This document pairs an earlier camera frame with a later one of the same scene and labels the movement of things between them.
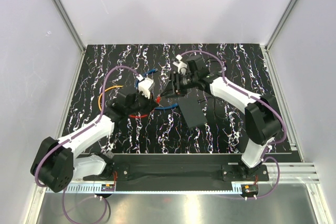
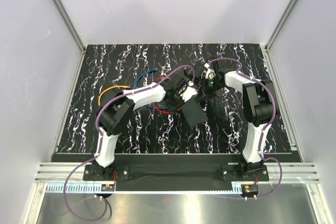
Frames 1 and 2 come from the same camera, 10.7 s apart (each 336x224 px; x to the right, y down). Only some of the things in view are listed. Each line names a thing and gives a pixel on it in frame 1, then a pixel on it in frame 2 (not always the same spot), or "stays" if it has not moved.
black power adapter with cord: x=198 y=63 to x=193 y=112
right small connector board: x=249 y=190 stays
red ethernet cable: x=158 y=100 to x=155 y=106
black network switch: x=192 y=111 stays
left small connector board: x=107 y=187 stays
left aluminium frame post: x=62 y=10 stays
